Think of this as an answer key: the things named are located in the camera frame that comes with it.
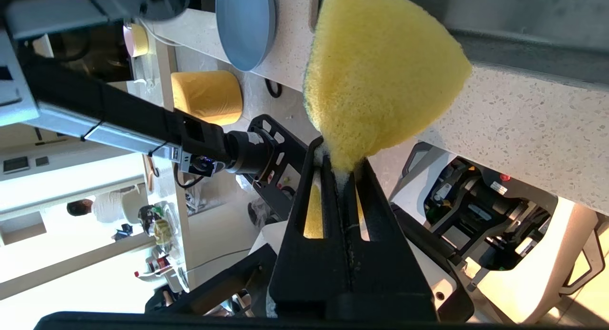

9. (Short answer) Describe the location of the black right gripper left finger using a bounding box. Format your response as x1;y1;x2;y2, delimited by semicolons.
269;136;354;320

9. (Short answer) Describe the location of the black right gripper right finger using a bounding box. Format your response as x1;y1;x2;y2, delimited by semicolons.
344;158;438;320

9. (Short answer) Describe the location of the yellow green sponge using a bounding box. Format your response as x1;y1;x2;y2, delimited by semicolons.
304;0;472;239

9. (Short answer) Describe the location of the stainless steel sink basin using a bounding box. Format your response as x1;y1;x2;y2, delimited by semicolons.
404;0;609;86

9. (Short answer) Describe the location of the small red label bottle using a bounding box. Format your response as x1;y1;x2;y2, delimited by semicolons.
135;255;173;279

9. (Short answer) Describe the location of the light blue plate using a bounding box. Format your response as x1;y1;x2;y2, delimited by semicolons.
216;0;276;72

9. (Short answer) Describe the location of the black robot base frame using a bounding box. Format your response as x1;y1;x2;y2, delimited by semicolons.
390;142;609;323

